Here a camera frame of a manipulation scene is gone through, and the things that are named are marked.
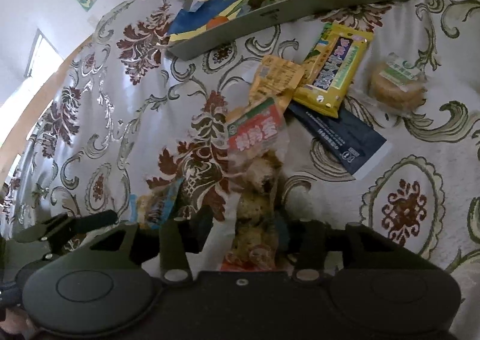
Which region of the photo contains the dark blue packet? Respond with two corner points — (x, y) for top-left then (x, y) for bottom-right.
(287, 102), (392, 180)

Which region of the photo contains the red label braised egg pack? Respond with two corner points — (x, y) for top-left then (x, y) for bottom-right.
(221, 97), (290, 272)

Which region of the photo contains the round pastry in clear wrap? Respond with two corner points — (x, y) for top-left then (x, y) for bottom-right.
(368, 52), (427, 113)

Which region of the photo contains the yellow green snack packet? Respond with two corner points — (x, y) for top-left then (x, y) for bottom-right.
(293, 23), (374, 118)

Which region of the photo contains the wooden bed frame rail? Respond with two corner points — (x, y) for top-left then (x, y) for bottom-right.
(0, 0), (264, 187)

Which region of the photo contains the gold foil snack pouch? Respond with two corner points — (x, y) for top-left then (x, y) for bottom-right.
(226, 55), (305, 122)

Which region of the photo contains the floral white bed cover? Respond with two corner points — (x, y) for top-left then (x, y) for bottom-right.
(1, 0), (479, 339)

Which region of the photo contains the person left hand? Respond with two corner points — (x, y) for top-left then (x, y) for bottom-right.
(1, 307), (37, 339)

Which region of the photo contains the window frame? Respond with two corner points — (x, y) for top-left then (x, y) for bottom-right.
(24, 29), (64, 80)

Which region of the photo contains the blue rimmed fried snack bag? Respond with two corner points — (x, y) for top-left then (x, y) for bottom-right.
(128, 177), (184, 230)

